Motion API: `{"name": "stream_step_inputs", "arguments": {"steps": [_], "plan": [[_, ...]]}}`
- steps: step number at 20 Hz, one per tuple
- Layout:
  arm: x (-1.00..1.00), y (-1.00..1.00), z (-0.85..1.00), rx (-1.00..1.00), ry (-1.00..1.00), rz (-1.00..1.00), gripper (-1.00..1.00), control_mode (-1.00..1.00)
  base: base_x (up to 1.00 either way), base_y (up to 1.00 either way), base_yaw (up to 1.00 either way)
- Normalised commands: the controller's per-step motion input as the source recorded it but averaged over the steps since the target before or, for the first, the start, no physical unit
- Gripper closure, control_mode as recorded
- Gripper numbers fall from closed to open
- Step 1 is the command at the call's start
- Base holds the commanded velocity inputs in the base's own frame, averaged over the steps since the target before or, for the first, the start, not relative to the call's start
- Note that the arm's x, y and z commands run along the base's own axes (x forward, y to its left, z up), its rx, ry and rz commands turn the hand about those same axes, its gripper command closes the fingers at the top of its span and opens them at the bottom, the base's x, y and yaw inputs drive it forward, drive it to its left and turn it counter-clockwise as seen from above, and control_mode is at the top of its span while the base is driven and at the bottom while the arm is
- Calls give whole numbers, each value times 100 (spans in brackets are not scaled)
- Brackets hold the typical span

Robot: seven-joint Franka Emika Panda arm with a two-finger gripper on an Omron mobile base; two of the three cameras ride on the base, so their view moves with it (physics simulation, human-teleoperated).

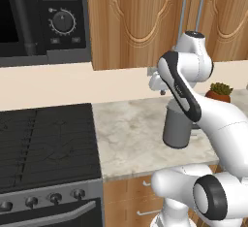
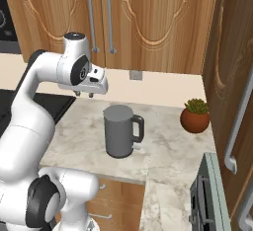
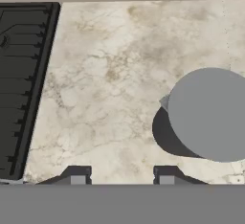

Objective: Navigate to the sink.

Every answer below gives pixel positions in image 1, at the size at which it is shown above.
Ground wooden cupboard door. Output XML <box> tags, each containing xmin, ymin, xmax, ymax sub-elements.
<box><xmin>86</xmin><ymin>0</ymin><xmax>196</xmax><ymax>72</ymax></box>
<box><xmin>193</xmin><ymin>0</ymin><xmax>248</xmax><ymax>63</ymax></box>

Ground silver oven door handle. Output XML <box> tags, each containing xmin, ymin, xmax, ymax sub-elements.
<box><xmin>0</xmin><ymin>200</ymin><xmax>98</xmax><ymax>227</ymax></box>

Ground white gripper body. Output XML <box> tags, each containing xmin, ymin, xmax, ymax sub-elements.
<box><xmin>148</xmin><ymin>72</ymin><xmax>171</xmax><ymax>93</ymax></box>

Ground green plant in brown pot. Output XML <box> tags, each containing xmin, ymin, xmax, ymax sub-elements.
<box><xmin>204</xmin><ymin>81</ymin><xmax>234</xmax><ymax>104</ymax></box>

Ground black microwave door handle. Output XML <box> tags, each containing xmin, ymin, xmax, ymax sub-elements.
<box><xmin>3</xmin><ymin>0</ymin><xmax>38</xmax><ymax>56</ymax></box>

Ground wooden drawer front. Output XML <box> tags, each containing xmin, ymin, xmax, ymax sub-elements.
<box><xmin>104</xmin><ymin>198</ymin><xmax>167</xmax><ymax>227</ymax></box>
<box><xmin>103</xmin><ymin>175</ymin><xmax>160</xmax><ymax>206</ymax></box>

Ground black microwave dial knob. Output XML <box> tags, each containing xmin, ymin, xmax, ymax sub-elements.
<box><xmin>51</xmin><ymin>11</ymin><xmax>76</xmax><ymax>33</ymax></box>

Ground black hob knob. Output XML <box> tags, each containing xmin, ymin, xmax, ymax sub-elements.
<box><xmin>24</xmin><ymin>196</ymin><xmax>40</xmax><ymax>210</ymax></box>
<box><xmin>0</xmin><ymin>201</ymin><xmax>14</xmax><ymax>213</ymax></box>
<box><xmin>48</xmin><ymin>192</ymin><xmax>63</xmax><ymax>206</ymax></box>
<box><xmin>72</xmin><ymin>188</ymin><xmax>86</xmax><ymax>201</ymax></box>

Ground silver cupboard door handle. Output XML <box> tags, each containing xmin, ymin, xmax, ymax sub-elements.
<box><xmin>177</xmin><ymin>0</ymin><xmax>190</xmax><ymax>46</ymax></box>
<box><xmin>195</xmin><ymin>0</ymin><xmax>207</xmax><ymax>33</ymax></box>

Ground black hob and oven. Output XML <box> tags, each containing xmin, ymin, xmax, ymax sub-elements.
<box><xmin>0</xmin><ymin>103</ymin><xmax>106</xmax><ymax>227</ymax></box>

